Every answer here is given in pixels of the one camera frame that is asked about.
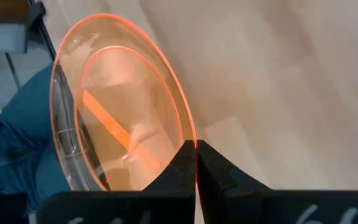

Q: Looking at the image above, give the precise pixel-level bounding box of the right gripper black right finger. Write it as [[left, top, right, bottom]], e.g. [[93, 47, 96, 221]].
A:
[[196, 139, 358, 224]]

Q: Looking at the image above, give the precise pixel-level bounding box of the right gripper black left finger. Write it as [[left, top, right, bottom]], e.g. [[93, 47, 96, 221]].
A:
[[35, 139, 198, 224]]

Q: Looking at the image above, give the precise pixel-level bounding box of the orange translucent plastic plate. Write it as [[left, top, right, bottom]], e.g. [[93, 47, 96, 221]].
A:
[[48, 12, 198, 192]]

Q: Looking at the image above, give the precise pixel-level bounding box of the person's leg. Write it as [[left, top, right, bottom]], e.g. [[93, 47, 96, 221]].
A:
[[0, 63, 73, 215]]

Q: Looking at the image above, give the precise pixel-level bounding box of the white box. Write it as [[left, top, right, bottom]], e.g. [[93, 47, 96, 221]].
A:
[[0, 22, 28, 54]]

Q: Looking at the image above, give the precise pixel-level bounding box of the black aluminium rig frame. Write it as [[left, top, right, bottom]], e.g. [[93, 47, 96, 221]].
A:
[[23, 0, 58, 62]]

